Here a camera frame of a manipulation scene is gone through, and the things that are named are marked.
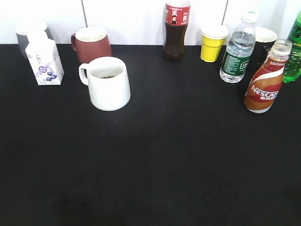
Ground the dark red ceramic mug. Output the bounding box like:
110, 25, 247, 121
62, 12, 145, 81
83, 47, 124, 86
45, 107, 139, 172
71, 27, 112, 64

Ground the white ceramic mug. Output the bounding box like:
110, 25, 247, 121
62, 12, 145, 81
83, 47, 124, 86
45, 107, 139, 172
79, 56, 131, 111

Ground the white blueberry milk carton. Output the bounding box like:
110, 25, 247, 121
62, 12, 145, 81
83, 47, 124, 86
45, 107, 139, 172
25, 31, 64, 86

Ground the grey ceramic mug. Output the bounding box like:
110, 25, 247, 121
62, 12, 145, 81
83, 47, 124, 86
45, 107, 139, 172
15, 20, 54, 59

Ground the clear water bottle green label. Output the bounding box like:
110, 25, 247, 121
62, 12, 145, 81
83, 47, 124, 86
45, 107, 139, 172
219, 10, 259, 83

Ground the yellow paper cup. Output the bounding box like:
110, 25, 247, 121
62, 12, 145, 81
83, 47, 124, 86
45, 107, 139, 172
200, 24, 229, 63

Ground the green sprite bottle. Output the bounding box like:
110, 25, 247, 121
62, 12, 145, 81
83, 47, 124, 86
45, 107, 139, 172
283, 12, 301, 83

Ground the black ceramic mug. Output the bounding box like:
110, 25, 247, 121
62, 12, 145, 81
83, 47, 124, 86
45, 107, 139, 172
247, 27, 277, 72

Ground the brown nescafe coffee bottle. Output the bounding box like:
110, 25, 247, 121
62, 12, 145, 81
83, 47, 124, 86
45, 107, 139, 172
244, 39, 293, 113

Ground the cola bottle red label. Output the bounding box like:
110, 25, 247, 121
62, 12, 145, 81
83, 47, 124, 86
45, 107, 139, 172
163, 0, 191, 61

